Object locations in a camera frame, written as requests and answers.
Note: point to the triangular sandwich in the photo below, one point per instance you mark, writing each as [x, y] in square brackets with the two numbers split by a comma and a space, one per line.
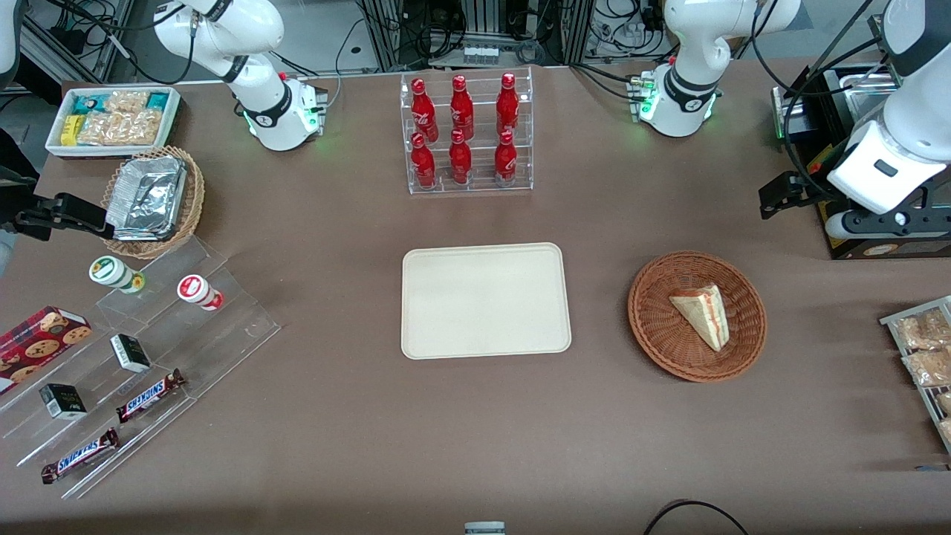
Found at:
[702, 316]

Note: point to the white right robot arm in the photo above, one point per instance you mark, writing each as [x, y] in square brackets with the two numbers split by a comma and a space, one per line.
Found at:
[260, 30]

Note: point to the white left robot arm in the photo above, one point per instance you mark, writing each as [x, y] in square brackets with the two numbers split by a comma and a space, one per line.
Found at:
[698, 44]

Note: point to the light wicker basket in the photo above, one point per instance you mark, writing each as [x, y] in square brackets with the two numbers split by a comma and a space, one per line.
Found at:
[193, 200]

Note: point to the brown wicker basket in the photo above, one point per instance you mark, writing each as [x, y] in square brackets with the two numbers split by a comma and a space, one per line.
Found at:
[657, 327]

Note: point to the beige plastic tray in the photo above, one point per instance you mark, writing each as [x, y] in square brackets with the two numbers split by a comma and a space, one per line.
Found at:
[483, 301]

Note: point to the green lid yoghurt cup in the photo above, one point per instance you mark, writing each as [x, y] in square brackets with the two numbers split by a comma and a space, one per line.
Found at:
[111, 271]

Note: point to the black hot food case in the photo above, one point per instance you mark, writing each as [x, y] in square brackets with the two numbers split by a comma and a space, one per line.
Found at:
[847, 249]

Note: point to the aluminium foil container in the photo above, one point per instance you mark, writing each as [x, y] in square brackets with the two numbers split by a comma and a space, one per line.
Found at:
[148, 197]

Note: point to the white rectangular snack bin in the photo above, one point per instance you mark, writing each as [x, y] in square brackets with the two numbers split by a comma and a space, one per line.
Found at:
[56, 145]

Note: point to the yellow snack packet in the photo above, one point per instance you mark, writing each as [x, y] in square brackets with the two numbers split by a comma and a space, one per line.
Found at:
[70, 130]

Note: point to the steel food pan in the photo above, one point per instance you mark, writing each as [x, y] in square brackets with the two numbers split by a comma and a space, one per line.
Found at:
[871, 96]

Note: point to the red cookie box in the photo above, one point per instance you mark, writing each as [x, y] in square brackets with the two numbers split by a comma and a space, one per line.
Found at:
[37, 342]

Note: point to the large clear rice cracker bag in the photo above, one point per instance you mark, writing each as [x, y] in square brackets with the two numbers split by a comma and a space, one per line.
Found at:
[119, 128]

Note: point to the teal snack packet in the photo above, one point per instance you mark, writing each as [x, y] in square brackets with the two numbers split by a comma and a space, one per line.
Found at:
[157, 100]
[85, 104]

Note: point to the small clear rice cracker bag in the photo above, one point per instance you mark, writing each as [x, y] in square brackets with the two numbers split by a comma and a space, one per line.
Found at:
[126, 102]

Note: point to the red lid yoghurt cup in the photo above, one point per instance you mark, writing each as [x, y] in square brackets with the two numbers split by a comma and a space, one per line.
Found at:
[197, 290]

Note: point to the small black box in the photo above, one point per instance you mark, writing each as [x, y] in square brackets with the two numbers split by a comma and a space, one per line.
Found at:
[130, 353]
[63, 401]

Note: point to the clear bag of crackers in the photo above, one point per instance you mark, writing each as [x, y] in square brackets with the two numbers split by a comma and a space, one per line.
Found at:
[945, 403]
[921, 331]
[946, 431]
[929, 368]

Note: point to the clear acrylic stepped display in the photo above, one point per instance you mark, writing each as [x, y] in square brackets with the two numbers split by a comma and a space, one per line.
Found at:
[223, 334]

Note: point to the brown Snickers bar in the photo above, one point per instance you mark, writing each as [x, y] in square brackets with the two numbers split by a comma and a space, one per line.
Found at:
[148, 396]
[80, 456]

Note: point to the red soda bottle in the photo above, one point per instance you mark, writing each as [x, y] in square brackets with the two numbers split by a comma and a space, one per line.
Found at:
[506, 160]
[507, 108]
[461, 111]
[423, 165]
[424, 115]
[460, 162]

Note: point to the clear acrylic bottle rack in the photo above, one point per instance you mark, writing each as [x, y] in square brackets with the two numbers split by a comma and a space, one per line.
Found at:
[479, 122]

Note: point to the white power strip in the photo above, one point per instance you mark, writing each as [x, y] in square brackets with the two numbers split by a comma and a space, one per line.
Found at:
[480, 54]

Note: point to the small grey device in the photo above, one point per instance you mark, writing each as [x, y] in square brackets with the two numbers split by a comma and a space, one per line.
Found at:
[484, 528]

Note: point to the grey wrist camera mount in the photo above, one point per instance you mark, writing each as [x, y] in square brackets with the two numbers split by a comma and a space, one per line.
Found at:
[917, 225]

